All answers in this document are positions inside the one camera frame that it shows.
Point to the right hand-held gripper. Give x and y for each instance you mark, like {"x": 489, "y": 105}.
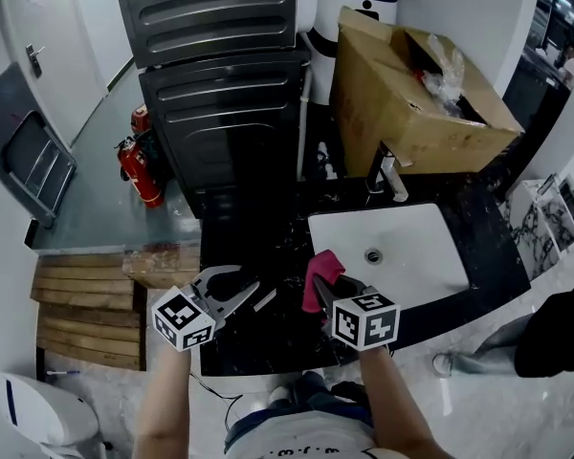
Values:
{"x": 363, "y": 325}

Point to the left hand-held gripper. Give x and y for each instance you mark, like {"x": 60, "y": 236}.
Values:
{"x": 182, "y": 318}

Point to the pink cloth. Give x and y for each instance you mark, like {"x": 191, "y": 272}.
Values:
{"x": 323, "y": 268}

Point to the person's right forearm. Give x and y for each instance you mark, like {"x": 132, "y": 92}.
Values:
{"x": 397, "y": 409}

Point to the person's left forearm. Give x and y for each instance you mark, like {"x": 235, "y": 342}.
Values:
{"x": 165, "y": 409}

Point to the white sink basin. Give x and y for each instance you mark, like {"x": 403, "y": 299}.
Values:
{"x": 411, "y": 246}

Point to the black floor device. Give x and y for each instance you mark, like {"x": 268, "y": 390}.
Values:
{"x": 349, "y": 392}

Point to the person's blue jeans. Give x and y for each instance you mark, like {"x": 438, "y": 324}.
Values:
{"x": 311, "y": 390}

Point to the person's white shoe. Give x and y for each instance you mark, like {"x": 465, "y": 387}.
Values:
{"x": 279, "y": 395}

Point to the chrome faucet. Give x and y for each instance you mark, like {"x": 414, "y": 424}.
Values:
{"x": 392, "y": 180}

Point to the brown wooden steps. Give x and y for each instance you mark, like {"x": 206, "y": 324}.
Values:
{"x": 86, "y": 318}

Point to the white pipe fitting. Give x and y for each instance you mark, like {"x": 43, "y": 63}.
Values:
{"x": 326, "y": 160}

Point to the tall red fire extinguisher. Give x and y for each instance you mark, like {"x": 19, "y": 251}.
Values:
{"x": 141, "y": 175}

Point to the black marble vanity cabinet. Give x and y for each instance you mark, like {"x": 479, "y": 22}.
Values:
{"x": 483, "y": 246}

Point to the person's white shirt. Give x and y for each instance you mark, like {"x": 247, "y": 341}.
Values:
{"x": 301, "y": 440}

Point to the black ribbed appliance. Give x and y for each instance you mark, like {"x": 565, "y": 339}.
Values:
{"x": 225, "y": 127}
{"x": 215, "y": 12}

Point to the blue pen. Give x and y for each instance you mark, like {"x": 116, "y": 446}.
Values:
{"x": 62, "y": 373}

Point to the white drain pipe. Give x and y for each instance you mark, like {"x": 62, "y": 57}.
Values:
{"x": 305, "y": 122}

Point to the brown cardboard box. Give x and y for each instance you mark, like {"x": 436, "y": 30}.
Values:
{"x": 382, "y": 117}

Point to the small red fire extinguisher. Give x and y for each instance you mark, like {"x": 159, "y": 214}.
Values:
{"x": 139, "y": 120}

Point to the white marble pattern cabinet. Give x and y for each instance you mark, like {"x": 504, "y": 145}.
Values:
{"x": 538, "y": 232}

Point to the white toilet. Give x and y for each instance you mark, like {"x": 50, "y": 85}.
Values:
{"x": 33, "y": 419}

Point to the grey folded step ladder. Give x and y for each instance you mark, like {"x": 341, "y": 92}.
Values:
{"x": 24, "y": 156}

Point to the clear plastic wrap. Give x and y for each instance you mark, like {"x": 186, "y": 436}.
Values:
{"x": 445, "y": 79}

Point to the white round water heater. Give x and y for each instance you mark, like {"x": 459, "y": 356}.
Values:
{"x": 354, "y": 3}

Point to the white door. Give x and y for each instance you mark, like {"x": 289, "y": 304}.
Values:
{"x": 62, "y": 41}

